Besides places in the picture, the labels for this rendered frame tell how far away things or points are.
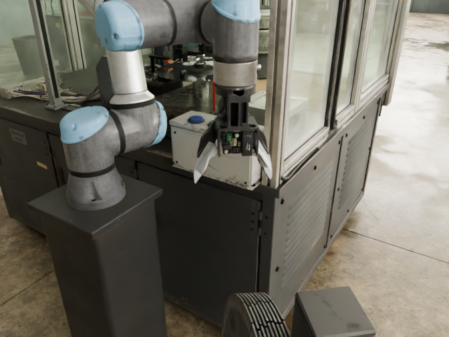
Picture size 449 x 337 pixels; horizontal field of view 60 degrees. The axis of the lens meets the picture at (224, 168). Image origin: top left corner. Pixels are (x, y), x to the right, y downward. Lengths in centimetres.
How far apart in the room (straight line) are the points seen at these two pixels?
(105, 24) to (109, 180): 48
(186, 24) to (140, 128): 40
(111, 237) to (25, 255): 126
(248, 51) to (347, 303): 41
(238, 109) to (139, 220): 54
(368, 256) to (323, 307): 174
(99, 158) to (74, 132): 9
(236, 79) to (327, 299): 38
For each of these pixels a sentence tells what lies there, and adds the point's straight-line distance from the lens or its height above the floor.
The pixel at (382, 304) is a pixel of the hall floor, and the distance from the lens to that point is 191.
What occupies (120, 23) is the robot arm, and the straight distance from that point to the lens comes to 64.
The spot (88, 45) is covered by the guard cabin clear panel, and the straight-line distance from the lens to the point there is 268.
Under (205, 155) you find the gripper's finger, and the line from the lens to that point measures 74.
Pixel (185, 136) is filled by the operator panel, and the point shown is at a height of 86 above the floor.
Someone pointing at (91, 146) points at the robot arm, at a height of 91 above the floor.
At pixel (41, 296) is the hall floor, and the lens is 199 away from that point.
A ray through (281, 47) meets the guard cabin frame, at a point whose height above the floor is 112.
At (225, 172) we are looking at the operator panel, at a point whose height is 78.
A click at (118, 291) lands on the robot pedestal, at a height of 51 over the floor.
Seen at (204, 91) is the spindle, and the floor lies 88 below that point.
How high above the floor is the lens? 129
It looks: 27 degrees down
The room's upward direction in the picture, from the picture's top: straight up
